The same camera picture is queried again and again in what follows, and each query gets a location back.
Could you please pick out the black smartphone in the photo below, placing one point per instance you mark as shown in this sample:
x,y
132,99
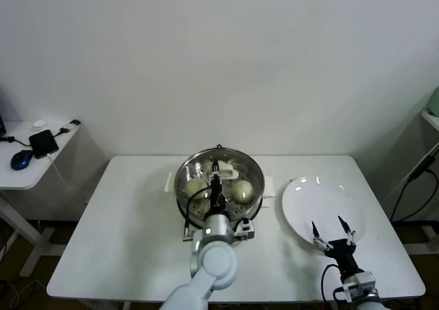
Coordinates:
x,y
43,143

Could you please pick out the white round plate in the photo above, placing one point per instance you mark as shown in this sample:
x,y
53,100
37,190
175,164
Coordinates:
x,y
308,200

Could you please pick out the blue computer mouse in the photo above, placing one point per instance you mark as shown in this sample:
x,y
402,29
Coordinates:
x,y
20,160

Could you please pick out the steel steamer basket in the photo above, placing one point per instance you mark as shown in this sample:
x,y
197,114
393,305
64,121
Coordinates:
x,y
255,209

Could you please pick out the white side table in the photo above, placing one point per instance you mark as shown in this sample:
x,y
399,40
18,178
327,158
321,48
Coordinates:
x,y
20,179

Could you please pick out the white electric cooker base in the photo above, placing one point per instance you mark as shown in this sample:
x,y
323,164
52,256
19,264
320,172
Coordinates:
x,y
256,215

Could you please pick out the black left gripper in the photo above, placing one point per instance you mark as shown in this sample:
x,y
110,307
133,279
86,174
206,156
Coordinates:
x,y
217,200

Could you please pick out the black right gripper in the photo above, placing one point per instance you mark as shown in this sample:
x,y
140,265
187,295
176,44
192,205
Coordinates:
x,y
341,255

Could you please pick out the small white case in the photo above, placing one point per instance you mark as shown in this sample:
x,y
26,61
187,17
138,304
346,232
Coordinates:
x,y
39,123

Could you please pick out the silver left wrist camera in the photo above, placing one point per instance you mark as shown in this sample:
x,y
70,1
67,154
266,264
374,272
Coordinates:
x,y
245,229

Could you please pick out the white steamed baozi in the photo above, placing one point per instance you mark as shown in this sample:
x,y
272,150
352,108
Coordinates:
x,y
196,188
243,191

